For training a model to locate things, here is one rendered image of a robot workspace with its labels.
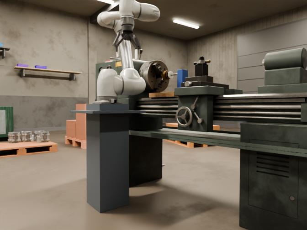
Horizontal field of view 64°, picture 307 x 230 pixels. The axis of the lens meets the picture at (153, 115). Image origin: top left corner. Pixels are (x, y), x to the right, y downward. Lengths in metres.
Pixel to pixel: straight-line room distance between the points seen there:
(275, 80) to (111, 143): 1.21
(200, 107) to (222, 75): 8.67
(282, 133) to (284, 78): 0.37
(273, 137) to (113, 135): 1.08
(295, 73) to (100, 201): 1.57
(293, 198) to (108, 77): 1.44
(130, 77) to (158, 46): 8.93
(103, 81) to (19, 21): 6.96
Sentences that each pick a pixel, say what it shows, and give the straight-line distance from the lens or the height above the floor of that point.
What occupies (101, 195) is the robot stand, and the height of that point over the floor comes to 0.13.
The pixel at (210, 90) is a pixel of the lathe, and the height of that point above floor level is 0.90.
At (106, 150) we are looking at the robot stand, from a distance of 1.87.
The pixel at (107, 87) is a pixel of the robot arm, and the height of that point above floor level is 0.92.
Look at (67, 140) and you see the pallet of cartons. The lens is 5.42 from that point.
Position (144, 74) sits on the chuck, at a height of 1.09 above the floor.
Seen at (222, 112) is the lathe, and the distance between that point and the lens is 1.82.
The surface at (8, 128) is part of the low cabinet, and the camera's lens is 6.38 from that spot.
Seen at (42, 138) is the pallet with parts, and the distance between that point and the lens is 4.80.
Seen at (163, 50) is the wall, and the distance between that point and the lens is 11.02.
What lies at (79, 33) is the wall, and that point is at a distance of 9.18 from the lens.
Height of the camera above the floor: 0.78
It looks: 2 degrees down
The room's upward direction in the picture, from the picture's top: straight up
